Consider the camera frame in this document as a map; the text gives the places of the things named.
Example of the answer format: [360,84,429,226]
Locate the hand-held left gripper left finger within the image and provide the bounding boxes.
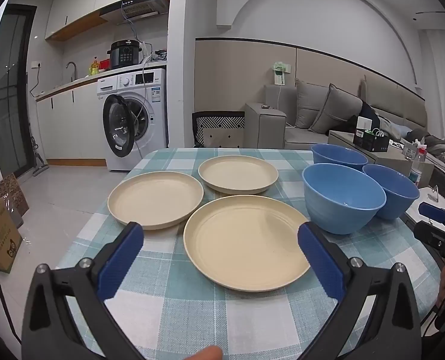
[21,222,159,360]

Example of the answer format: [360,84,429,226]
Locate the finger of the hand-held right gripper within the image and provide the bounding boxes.
[413,221,445,250]
[418,202,445,229]

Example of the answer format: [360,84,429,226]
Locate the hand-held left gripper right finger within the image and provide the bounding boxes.
[297,221,423,360]

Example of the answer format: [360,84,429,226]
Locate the blue ribbed bowl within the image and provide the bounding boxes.
[302,163,387,235]
[362,163,421,221]
[310,143,369,171]

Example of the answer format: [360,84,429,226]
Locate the beige round plate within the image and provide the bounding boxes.
[107,171,205,231]
[183,194,313,293]
[198,155,279,196]

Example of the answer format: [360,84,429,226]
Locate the person's left hand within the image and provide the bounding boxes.
[185,346,223,360]

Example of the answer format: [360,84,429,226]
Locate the white marble table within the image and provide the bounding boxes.
[406,185,445,214]

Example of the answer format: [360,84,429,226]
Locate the red-capped water bottle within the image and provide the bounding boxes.
[410,150,427,188]

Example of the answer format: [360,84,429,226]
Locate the clear tissue box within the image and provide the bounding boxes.
[402,140,429,162]

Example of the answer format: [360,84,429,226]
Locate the grey clothes pile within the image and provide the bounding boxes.
[376,116,445,166]

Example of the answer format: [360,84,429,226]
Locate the beige side cabinet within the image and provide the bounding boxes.
[327,129,435,187]

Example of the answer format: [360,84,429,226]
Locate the teal checked tablecloth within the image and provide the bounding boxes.
[54,147,442,360]

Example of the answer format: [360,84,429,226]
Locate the black open box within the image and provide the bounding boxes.
[353,127,391,153]

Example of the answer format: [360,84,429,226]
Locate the dark jacket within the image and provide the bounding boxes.
[359,101,381,128]

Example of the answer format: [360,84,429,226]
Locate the printed cardboard box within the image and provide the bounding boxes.
[0,195,24,274]

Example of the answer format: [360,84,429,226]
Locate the stick vacuum cleaner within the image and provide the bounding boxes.
[28,122,50,177]

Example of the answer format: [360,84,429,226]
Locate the brown circle-patterned boxes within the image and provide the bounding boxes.
[0,172,30,214]

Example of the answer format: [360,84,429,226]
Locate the grey sofa cushion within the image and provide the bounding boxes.
[295,79,333,130]
[309,83,363,136]

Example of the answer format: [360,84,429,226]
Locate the white lower kitchen cabinets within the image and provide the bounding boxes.
[35,79,109,166]

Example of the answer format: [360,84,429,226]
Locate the grey sofa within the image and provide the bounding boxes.
[244,75,445,196]

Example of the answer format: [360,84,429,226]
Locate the black white patterned cushion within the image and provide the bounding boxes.
[192,110,246,149]

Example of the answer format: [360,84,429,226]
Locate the beige diamond-print pillow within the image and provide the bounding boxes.
[203,127,246,149]

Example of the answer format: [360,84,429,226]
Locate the black white geometric pillow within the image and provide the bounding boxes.
[196,116,245,130]

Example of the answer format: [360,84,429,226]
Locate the white washing machine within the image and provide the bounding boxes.
[97,68,169,172]

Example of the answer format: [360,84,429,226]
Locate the dark glass door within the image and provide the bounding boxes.
[0,4,37,184]

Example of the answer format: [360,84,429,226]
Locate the black pressure cooker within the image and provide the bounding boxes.
[107,39,145,70]

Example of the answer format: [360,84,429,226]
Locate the range hood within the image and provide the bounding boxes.
[100,0,171,25]

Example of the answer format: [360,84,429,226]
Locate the white upper cabinets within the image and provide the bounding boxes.
[44,0,171,42]

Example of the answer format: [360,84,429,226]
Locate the green and white wall device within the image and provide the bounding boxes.
[273,62,292,87]

